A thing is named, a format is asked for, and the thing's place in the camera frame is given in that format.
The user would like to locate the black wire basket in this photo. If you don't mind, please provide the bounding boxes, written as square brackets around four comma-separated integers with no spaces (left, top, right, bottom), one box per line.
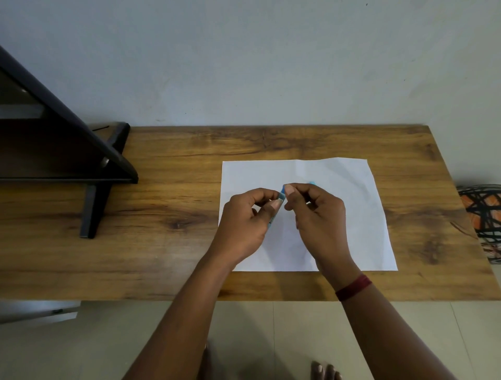
[457,184,501,264]

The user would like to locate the white paper sheet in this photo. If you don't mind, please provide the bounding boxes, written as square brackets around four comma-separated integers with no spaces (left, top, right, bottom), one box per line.
[218,157,398,272]

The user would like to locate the person's right forearm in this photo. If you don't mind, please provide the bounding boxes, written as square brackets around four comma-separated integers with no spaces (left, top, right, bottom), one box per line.
[318,262,458,380]

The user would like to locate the person's left hand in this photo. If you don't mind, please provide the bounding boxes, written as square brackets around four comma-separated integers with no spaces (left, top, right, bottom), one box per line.
[211,188,285,271]

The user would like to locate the person's right foot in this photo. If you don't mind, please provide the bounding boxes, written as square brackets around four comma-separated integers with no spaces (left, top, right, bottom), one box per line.
[310,360,342,380]

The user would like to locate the person's left forearm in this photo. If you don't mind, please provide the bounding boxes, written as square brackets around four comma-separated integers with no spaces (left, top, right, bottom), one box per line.
[123,252,235,380]

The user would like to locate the grey box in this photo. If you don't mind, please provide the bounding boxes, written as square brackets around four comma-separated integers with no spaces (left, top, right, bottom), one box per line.
[0,301,82,326]

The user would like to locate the red thread wristband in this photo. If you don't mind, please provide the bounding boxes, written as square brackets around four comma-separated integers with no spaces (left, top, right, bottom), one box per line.
[335,274,373,302]

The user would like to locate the person's right hand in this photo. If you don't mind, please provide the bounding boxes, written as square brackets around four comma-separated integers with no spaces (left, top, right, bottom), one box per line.
[283,182,360,273]

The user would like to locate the black television with stand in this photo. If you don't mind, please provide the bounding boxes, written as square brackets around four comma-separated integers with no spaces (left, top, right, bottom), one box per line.
[0,45,139,240]

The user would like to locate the blue pen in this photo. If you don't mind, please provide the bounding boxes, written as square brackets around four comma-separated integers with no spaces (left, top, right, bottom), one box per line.
[268,181,317,228]

